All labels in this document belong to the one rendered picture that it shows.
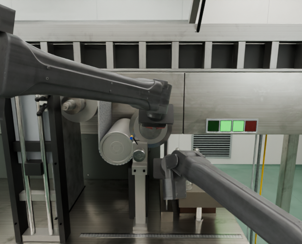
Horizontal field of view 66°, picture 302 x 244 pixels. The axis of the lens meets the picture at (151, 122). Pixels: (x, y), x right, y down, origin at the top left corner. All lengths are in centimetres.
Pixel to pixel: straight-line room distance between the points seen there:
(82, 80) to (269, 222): 37
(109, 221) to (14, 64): 75
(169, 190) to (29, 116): 46
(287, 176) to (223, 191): 110
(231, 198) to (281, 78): 85
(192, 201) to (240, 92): 58
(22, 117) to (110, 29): 58
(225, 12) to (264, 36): 247
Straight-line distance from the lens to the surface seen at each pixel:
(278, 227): 45
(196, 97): 113
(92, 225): 93
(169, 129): 80
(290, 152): 154
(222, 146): 374
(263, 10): 385
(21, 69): 27
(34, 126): 78
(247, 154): 392
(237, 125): 119
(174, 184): 66
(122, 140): 82
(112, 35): 114
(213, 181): 53
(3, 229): 103
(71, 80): 31
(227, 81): 116
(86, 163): 124
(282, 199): 165
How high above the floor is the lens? 143
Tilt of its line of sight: 11 degrees down
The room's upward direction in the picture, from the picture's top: straight up
